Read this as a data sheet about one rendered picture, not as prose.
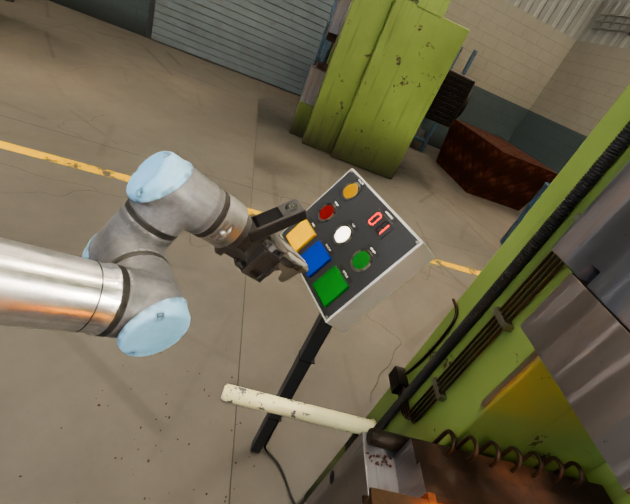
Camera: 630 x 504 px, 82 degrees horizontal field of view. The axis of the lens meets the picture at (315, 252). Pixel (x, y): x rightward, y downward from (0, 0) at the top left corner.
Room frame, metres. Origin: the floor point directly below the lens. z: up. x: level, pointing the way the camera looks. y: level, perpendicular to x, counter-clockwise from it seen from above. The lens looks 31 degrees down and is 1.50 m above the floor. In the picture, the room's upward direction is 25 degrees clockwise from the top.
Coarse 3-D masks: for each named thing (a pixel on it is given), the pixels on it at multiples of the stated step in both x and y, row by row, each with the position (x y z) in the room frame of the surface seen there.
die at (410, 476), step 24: (408, 456) 0.40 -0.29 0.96; (432, 456) 0.41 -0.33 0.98; (456, 456) 0.43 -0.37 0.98; (480, 456) 0.45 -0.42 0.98; (408, 480) 0.37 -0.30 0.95; (432, 480) 0.36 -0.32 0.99; (456, 480) 0.38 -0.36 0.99; (480, 480) 0.39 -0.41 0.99; (504, 480) 0.42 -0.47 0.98; (528, 480) 0.44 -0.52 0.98; (576, 480) 0.49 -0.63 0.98
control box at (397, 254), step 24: (336, 192) 0.93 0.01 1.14; (360, 192) 0.90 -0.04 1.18; (312, 216) 0.90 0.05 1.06; (336, 216) 0.86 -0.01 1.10; (360, 216) 0.83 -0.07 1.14; (384, 216) 0.80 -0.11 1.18; (312, 240) 0.83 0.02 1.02; (360, 240) 0.77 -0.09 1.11; (384, 240) 0.75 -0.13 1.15; (408, 240) 0.73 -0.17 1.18; (336, 264) 0.74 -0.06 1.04; (384, 264) 0.70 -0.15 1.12; (408, 264) 0.71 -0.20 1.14; (312, 288) 0.71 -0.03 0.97; (360, 288) 0.67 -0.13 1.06; (384, 288) 0.69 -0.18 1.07; (336, 312) 0.64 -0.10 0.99; (360, 312) 0.68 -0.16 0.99
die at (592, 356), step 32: (576, 288) 0.40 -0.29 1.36; (544, 320) 0.40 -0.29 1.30; (576, 320) 0.37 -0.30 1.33; (608, 320) 0.35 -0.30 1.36; (544, 352) 0.37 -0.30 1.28; (576, 352) 0.35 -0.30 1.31; (608, 352) 0.32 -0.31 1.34; (576, 384) 0.32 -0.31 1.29; (608, 384) 0.30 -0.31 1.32; (608, 416) 0.28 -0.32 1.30; (608, 448) 0.26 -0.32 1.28
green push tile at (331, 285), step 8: (328, 272) 0.73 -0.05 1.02; (336, 272) 0.72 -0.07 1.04; (320, 280) 0.71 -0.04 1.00; (328, 280) 0.71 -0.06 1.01; (336, 280) 0.70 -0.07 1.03; (344, 280) 0.69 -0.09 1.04; (320, 288) 0.70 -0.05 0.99; (328, 288) 0.69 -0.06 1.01; (336, 288) 0.68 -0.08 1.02; (344, 288) 0.68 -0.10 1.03; (320, 296) 0.68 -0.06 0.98; (328, 296) 0.67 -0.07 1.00; (336, 296) 0.67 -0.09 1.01; (328, 304) 0.66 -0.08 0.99
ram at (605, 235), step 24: (624, 168) 0.47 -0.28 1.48; (624, 192) 0.44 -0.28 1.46; (600, 216) 0.45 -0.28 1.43; (624, 216) 0.42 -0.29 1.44; (576, 240) 0.45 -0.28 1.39; (600, 240) 0.42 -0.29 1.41; (624, 240) 0.40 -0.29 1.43; (576, 264) 0.42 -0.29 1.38; (600, 264) 0.40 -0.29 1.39; (624, 264) 0.38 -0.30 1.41; (600, 288) 0.38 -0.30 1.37; (624, 288) 0.36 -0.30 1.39; (624, 312) 0.34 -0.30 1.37
